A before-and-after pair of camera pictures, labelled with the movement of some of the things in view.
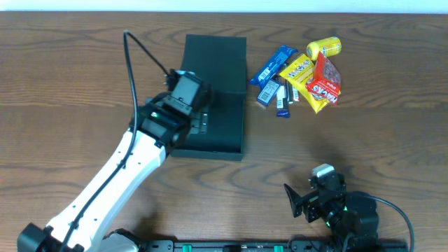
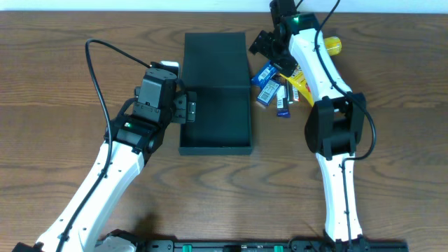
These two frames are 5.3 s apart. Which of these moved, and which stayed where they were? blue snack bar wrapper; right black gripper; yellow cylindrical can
Moved: right black gripper
Stayed: yellow cylindrical can; blue snack bar wrapper
